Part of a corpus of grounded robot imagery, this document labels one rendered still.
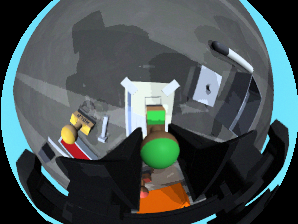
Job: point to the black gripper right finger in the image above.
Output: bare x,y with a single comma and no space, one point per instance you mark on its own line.
201,160

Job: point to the yellow hand stamp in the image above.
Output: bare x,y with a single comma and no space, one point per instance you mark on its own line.
80,122

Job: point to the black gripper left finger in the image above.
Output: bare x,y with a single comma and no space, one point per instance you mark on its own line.
119,170

